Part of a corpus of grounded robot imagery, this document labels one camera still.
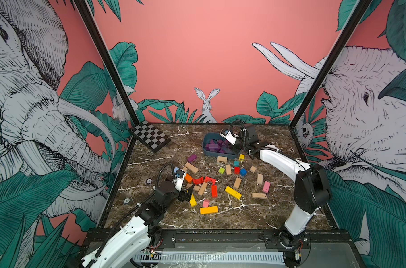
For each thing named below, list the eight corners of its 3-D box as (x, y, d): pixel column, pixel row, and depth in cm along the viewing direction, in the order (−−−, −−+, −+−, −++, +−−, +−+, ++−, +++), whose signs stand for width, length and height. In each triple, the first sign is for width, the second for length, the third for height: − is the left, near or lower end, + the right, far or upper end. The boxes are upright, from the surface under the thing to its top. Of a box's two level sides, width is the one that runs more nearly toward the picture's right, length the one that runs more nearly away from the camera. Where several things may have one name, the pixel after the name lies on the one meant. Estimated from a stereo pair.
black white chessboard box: (131, 133, 117) (129, 130, 115) (146, 123, 124) (145, 119, 122) (155, 153, 107) (154, 150, 104) (171, 140, 114) (170, 137, 111)
